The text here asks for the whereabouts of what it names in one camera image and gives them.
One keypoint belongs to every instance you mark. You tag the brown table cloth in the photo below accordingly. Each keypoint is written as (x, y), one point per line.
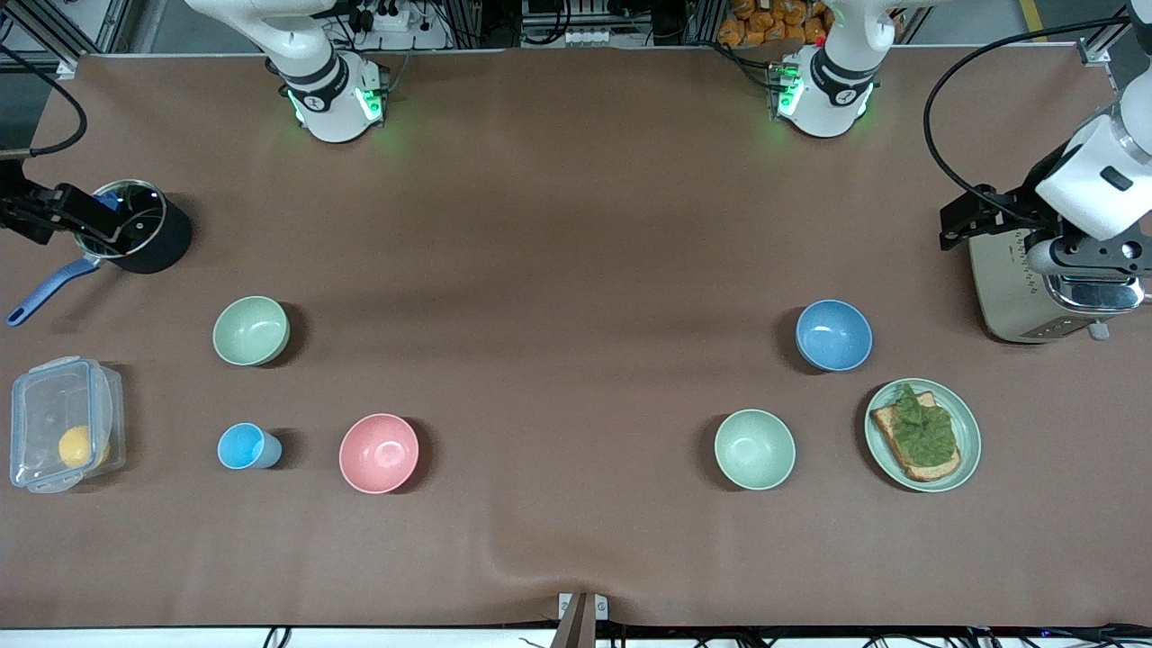
(576, 270)

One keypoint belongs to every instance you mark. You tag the metal table clamp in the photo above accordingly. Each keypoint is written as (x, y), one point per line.
(582, 612)

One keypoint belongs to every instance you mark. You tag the light blue cup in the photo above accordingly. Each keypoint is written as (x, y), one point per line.
(245, 446)

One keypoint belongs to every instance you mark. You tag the yellow lemon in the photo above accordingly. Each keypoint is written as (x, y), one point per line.
(81, 446)

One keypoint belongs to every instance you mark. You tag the pink bowl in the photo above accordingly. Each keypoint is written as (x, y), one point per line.
(379, 453)

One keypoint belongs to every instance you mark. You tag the blue bowl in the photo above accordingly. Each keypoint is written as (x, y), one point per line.
(834, 335)

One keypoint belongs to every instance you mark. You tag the pale green plate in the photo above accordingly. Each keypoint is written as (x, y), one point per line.
(967, 423)

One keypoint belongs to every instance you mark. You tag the beige metal toaster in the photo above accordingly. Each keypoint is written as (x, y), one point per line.
(1008, 297)

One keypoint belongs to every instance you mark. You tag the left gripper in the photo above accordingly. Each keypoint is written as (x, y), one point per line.
(1021, 200)

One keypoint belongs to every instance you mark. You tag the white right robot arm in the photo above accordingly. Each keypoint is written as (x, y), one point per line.
(328, 90)

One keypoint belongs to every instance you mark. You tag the clear plastic lidded container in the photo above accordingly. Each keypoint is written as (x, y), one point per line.
(49, 405)

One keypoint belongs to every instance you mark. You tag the green lettuce leaf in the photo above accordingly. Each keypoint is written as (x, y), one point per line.
(927, 427)

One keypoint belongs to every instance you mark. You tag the small white socket strip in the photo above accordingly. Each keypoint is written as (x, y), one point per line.
(587, 36)

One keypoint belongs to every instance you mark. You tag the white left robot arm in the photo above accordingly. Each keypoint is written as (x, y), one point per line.
(832, 90)

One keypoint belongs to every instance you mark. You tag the bag of orange fruits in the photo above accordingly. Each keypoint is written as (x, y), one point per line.
(774, 20)

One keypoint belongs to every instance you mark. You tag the toasted bread slice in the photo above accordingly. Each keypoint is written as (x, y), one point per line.
(931, 468)

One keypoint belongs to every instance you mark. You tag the pale green bowl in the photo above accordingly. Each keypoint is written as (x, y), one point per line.
(251, 330)
(754, 449)

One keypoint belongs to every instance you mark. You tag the white power strip with plugs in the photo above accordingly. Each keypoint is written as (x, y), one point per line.
(387, 16)

